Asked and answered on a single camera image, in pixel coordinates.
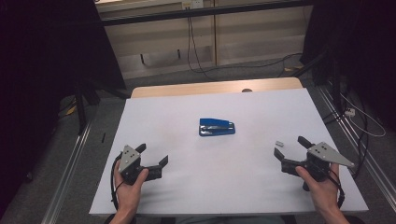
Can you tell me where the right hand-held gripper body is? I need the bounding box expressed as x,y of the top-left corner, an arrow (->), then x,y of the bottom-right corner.
302,141 -> 356,192

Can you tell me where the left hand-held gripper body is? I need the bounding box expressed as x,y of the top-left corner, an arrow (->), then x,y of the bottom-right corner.
118,144 -> 149,187

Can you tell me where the blue stapler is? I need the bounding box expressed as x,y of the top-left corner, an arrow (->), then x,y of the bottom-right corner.
198,118 -> 236,137

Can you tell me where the person's left hand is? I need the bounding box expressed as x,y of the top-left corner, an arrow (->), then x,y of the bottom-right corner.
113,161 -> 150,217

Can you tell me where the person's right hand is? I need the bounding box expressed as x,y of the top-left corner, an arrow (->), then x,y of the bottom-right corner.
294,162 -> 341,217

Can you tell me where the white table cover sheet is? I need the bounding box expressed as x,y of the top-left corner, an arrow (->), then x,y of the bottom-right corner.
89,88 -> 370,217

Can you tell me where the black metal stand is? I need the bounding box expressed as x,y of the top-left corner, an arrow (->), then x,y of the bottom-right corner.
291,46 -> 347,117
73,77 -> 131,136

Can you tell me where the beige wooden cabinet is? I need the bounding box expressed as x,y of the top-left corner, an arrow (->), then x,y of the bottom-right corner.
93,0 -> 314,80

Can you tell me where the black curtain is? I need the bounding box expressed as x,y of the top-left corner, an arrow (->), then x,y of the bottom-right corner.
0,0 -> 127,218
299,0 -> 396,133

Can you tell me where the black horizontal bar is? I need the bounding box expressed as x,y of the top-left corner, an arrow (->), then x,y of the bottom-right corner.
99,0 -> 316,28

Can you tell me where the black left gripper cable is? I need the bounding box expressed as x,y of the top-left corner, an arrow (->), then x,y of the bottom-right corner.
109,151 -> 126,213

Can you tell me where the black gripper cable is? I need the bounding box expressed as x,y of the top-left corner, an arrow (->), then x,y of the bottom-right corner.
109,151 -> 126,213
326,169 -> 347,210

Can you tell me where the black floor cable bundle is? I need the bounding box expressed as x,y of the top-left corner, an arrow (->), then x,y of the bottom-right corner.
321,77 -> 371,180

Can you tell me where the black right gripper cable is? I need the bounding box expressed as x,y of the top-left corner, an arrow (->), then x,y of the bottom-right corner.
326,169 -> 347,210

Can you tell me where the white cable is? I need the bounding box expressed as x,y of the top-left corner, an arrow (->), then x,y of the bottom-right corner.
340,92 -> 388,138

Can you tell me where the black hanging cable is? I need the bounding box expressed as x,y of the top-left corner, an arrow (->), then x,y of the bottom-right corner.
186,17 -> 219,80
189,17 -> 304,77

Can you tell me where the white wall socket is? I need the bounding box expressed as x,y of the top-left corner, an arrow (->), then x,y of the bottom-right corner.
181,0 -> 205,10

